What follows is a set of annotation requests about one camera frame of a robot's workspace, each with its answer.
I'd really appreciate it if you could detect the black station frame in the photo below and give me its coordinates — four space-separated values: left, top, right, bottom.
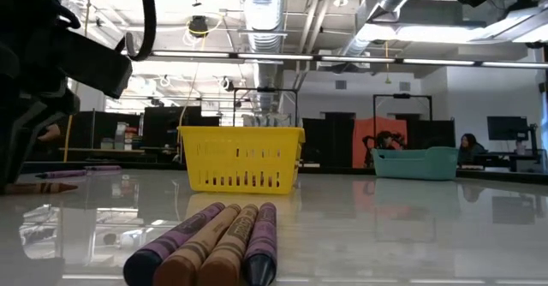
372 92 434 148

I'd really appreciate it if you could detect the teal plastic basket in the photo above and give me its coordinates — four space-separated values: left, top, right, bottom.
371 146 460 182

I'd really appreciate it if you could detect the black desk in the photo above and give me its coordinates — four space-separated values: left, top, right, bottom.
456 150 547 174

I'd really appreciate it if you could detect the black ceiling cord reel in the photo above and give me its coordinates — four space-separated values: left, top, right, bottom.
187 15 211 39

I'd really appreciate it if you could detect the overhead light bar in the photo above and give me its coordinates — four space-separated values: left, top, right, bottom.
123 48 548 69

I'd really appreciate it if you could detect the wooden side table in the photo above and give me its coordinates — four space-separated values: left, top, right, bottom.
57 146 147 155

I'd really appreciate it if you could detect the silver spiral ceiling duct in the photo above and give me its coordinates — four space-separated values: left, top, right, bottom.
237 0 289 112

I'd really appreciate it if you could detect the ceiling light panel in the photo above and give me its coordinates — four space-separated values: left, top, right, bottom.
354 22 480 44

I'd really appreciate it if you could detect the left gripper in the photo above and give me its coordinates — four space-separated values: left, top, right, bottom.
0 0 133 193

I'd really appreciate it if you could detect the white container stack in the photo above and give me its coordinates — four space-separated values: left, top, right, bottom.
114 122 128 150

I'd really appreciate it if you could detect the black monitor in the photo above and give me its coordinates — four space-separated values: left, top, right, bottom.
485 115 529 142

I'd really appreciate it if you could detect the person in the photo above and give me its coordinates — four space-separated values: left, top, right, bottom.
456 132 487 166
37 122 62 144

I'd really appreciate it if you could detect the red container stack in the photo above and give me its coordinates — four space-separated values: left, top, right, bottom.
124 127 142 150

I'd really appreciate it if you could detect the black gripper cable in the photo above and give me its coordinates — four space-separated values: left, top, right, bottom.
122 0 158 63

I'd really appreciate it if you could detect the orange partition panel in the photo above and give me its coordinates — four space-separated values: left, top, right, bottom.
351 116 408 170

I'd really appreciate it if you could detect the yellow plastic basket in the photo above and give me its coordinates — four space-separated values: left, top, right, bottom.
177 125 306 195

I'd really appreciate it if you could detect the black partition panel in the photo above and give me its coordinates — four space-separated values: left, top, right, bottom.
68 110 142 163
406 118 456 148
301 111 356 170
142 105 203 152

